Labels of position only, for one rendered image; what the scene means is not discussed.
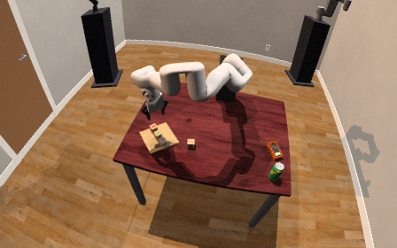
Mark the green drink can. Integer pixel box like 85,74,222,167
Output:
269,162,284,181

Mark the beige mat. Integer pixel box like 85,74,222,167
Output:
139,122,179,154

